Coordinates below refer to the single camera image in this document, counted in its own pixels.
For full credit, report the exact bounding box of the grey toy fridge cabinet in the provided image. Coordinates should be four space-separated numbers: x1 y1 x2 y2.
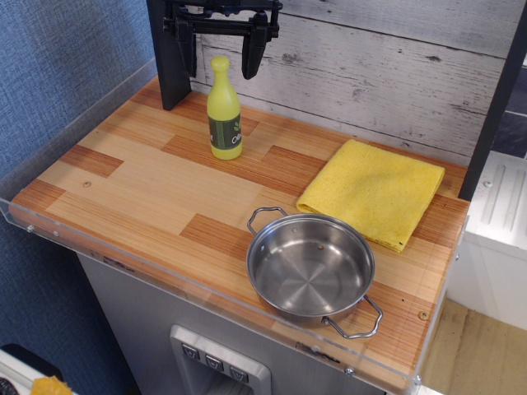
79 254 384 394

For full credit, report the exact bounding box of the silver dispenser button panel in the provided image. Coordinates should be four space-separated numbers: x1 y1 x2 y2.
170 324 272 394

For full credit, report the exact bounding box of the clear acrylic table guard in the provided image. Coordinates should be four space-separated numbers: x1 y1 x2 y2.
0 63 470 392

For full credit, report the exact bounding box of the yellow olive oil bottle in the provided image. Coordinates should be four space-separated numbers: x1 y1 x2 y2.
207 55 243 160

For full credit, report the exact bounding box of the white toy sink unit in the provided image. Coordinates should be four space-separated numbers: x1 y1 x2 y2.
446 151 526 329

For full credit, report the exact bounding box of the yellow folded towel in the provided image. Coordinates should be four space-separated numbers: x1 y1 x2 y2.
296 140 445 253

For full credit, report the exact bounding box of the black frame post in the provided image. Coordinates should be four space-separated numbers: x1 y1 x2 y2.
458 1 526 201
147 0 192 110

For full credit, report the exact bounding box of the black left frame post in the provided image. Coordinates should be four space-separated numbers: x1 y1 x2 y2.
147 0 192 110

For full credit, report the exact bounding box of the yellow black object corner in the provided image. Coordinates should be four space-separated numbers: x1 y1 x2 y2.
1 376 75 395

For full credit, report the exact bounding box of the black right frame post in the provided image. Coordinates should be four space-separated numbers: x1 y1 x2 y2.
458 1 526 201

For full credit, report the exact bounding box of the stainless steel pot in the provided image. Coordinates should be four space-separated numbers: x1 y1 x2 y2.
246 207 384 340

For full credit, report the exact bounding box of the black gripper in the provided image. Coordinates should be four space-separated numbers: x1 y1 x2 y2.
163 1 282 80

